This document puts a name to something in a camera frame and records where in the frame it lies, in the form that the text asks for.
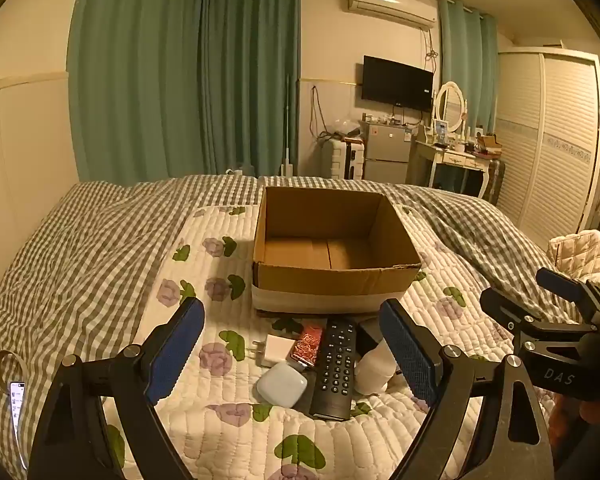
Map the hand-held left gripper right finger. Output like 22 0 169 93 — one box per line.
378 298 556 480

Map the green corner curtain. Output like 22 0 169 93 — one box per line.
197 0 301 178

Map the smartphone with lit screen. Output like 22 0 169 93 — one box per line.
8 381 29 471

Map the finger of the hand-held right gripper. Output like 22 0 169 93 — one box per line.
536 267 600 314
480 287 600 337

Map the white mop pole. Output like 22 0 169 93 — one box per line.
280 75 295 177

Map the brown cardboard box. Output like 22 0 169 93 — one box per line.
251 186 423 317

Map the wide green curtain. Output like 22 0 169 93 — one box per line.
67 0 202 182

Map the brown suitcase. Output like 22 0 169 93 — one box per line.
481 159 506 206

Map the black hanging wall cable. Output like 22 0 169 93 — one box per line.
307 85 332 142

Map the narrow green curtain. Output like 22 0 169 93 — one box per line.
437 0 499 133

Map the pale blue earbuds case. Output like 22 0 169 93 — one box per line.
256 362 309 406

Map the black wall television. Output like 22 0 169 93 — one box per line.
362 55 435 112

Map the white louvred wardrobe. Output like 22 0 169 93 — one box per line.
495 47 600 236

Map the white plastic bottle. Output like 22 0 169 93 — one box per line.
354 337 397 396

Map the white suitcase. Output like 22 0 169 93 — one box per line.
321 137 365 179

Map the white dressing table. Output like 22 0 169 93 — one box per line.
407 136 496 201

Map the white charger adapter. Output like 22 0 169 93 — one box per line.
250 335 293 367

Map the red patterned case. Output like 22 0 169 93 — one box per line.
290 324 327 367

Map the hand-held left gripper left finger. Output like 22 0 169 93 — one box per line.
27 296 206 480

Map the silver small fridge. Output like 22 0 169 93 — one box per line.
362 121 416 183

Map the cream quilted jacket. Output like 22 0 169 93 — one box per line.
547 230 600 301

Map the white air conditioner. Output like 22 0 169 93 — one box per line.
347 0 438 30

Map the white oval vanity mirror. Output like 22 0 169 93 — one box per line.
436 81 467 136

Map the white floral quilted mat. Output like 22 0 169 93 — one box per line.
105 204 571 480

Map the black remote control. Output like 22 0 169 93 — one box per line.
308 316 359 422

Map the brown wooden desk box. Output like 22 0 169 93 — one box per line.
475 132 503 156

